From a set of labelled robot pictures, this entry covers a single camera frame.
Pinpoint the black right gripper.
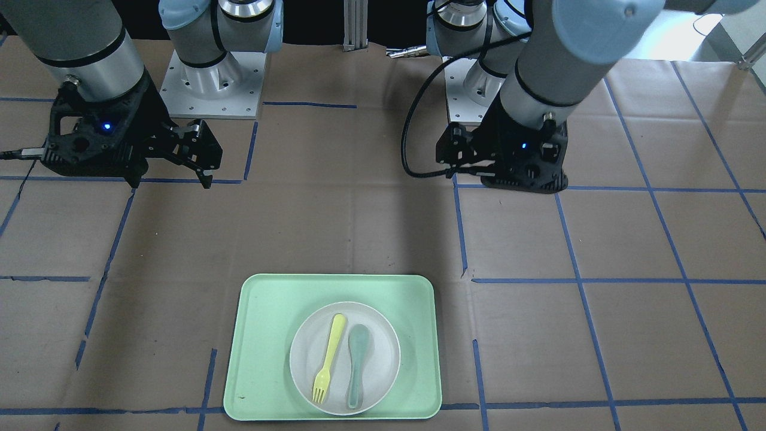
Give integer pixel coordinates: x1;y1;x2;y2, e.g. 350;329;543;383
41;72;223;189

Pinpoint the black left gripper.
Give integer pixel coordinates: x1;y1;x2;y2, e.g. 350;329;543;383
435;100;569;194

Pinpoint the white round plate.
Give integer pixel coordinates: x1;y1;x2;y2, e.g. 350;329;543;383
289;301;402;418

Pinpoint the yellow plastic fork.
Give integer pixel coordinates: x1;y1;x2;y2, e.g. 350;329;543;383
312;313;347;405

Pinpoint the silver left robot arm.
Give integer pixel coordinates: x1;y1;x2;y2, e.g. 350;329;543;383
424;1;754;194

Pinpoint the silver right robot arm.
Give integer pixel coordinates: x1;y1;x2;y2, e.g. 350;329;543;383
2;1;284;189

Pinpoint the light green plastic tray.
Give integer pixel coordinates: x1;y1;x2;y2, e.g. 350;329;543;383
223;274;442;421

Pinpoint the grey-green plastic spoon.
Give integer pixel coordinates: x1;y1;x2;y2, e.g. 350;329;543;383
346;324;371;410

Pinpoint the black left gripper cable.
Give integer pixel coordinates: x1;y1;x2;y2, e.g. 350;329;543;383
400;33;527;178

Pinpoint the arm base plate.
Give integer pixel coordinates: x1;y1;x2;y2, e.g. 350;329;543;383
444;58;505;126
159;52;268;120

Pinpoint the aluminium frame post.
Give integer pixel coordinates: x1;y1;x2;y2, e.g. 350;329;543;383
342;0;369;52

